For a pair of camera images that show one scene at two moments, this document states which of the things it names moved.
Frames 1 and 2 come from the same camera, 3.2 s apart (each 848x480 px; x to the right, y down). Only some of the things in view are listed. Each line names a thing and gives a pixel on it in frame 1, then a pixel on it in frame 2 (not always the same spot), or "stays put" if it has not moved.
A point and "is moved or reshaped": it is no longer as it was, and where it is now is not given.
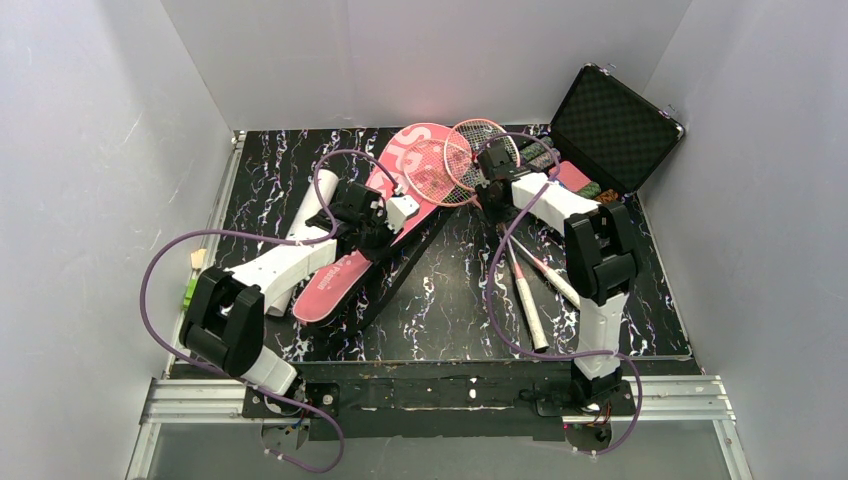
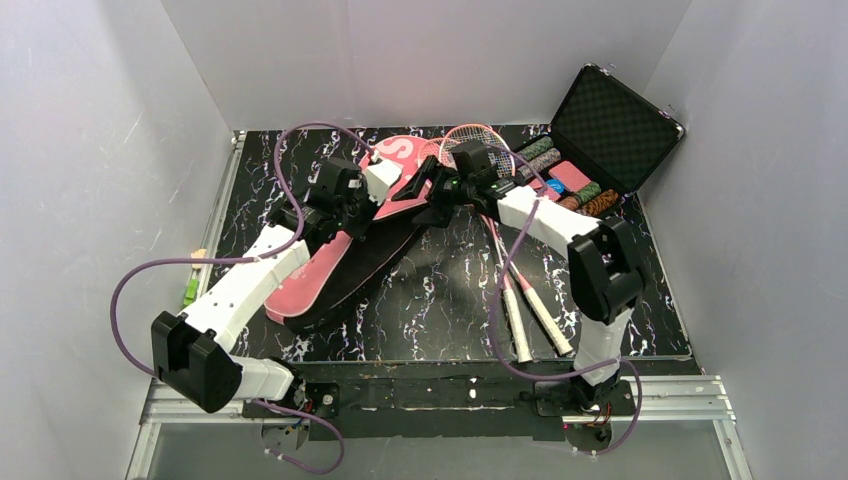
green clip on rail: [189, 293] stays put
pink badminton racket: [463, 146] is moved or reshaped
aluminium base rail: [690, 399] stays put
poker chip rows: [586, 192] stays put
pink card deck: [572, 177] stays put
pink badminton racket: [444, 172] is moved or reshaped
